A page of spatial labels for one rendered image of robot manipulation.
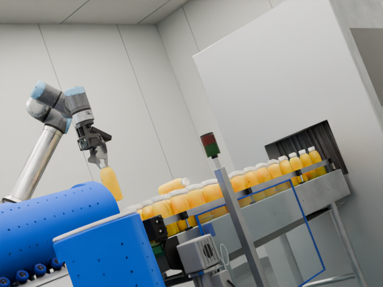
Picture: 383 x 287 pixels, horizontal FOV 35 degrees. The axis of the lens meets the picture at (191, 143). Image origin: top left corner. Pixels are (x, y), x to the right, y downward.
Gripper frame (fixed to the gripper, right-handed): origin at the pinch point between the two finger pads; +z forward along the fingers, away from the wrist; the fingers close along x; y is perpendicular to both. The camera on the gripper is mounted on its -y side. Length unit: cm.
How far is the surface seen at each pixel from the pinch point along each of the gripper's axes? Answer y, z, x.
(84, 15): -275, -208, -258
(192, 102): -411, -93, -267
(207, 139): -24.1, 6.4, 40.9
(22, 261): 63, 29, 15
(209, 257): -1, 52, 39
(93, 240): 66, 31, 60
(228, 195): -25, 32, 41
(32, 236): 58, 22, 18
